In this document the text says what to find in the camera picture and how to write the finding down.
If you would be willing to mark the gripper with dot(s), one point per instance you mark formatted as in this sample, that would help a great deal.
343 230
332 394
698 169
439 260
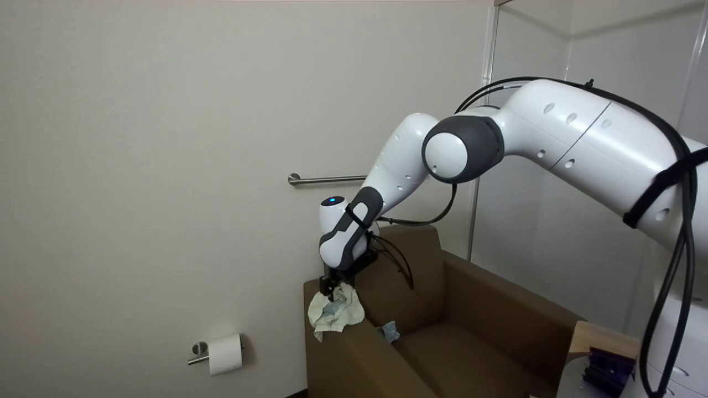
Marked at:
334 278

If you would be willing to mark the pale cream cloth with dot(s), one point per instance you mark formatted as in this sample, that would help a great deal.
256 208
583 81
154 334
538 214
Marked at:
338 315

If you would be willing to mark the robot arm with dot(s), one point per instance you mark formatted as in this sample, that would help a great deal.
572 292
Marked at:
558 132

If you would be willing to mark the small blue cloth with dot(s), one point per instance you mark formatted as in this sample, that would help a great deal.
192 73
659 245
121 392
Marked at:
390 331

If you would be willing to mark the white toilet paper roll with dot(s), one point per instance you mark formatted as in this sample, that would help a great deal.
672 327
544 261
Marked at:
224 355

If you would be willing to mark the brown armchair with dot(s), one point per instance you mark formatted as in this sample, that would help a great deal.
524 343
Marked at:
475 342

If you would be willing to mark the silver toilet paper holder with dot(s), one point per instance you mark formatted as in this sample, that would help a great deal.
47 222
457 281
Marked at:
198 354

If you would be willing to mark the dark purple box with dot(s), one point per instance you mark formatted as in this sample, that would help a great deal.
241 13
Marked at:
608 370

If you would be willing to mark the silver wall grab bar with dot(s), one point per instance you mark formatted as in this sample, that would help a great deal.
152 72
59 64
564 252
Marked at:
326 179

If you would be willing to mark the glass shower enclosure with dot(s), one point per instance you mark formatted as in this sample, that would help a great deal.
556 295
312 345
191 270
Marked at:
531 232

